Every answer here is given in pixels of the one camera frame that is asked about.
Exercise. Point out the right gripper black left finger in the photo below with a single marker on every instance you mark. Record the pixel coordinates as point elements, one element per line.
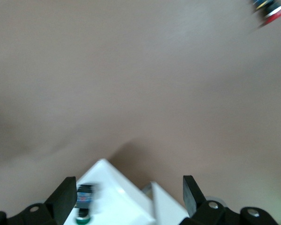
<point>61,199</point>

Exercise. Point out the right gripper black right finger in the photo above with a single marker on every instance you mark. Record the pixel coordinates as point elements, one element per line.
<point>194,201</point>

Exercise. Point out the green push button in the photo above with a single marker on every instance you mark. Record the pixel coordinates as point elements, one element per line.
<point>85,199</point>

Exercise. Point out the white plastic drawer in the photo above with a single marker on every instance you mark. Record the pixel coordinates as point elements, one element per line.
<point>112,187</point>

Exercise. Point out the red push button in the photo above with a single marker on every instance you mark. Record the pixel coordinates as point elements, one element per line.
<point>272,14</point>

